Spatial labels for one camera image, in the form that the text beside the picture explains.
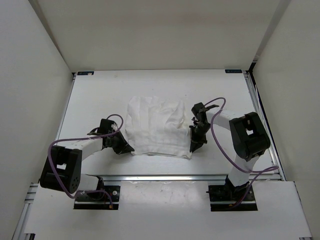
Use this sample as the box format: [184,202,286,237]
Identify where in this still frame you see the aluminium right frame rail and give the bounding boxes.
[243,70,287,181]

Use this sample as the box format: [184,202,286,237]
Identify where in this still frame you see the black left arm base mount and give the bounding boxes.
[73,185,121,211]

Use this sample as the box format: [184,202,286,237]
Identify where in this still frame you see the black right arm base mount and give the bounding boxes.
[206,185,258,212]

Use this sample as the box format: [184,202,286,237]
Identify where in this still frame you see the blue label sticker left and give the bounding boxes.
[77,71,95,76]

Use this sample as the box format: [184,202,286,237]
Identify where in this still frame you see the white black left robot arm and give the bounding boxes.
[40,128,135,200]

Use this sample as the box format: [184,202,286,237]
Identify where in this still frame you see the blue label sticker right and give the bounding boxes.
[225,69,243,74]

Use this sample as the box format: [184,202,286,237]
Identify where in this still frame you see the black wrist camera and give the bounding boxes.
[191,102,219,122]
[87,118,118,136]

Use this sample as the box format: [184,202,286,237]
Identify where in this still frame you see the aluminium table edge rail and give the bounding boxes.
[84,174,281,182]

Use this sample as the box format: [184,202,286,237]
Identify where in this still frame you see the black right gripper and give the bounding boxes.
[189,122,213,152]

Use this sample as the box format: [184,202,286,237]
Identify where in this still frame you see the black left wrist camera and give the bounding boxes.
[87,118,118,136]

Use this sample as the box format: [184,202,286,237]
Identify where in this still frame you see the white front cover board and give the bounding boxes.
[25,181,312,240]

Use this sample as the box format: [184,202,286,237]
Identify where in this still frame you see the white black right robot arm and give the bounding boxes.
[189,107,271,200]

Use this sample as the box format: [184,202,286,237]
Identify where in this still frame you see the white fabric skirt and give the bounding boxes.
[125,96,192,159]

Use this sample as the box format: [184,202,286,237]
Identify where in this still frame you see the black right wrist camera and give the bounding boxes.
[191,102,219,122]

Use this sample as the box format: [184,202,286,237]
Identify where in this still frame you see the blue label sticker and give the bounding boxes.
[225,69,243,74]
[77,71,95,76]

